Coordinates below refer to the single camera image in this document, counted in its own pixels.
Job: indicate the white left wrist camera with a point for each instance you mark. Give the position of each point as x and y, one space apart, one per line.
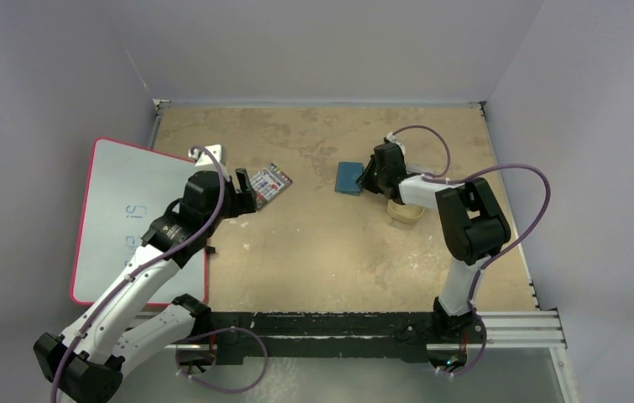
207 157

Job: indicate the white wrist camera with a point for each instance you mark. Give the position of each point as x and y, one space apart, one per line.
207 157
391 138

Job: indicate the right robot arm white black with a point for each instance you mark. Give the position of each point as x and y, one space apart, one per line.
474 227

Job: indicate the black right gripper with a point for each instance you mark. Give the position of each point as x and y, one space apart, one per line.
375 175

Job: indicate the beige oval card tray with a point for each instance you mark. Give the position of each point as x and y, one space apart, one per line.
407 214

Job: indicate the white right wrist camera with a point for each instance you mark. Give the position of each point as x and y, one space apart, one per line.
391 138

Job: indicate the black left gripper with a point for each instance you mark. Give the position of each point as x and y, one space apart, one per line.
242 202

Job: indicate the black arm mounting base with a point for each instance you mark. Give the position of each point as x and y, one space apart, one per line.
413 337

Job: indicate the pack of coloured markers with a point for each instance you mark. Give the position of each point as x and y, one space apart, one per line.
268 183

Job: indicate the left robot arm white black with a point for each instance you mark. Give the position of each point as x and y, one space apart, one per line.
89 359

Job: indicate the whiteboard with pink frame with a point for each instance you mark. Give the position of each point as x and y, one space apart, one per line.
127 188

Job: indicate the blue card holder wallet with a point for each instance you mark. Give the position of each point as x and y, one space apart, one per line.
346 181

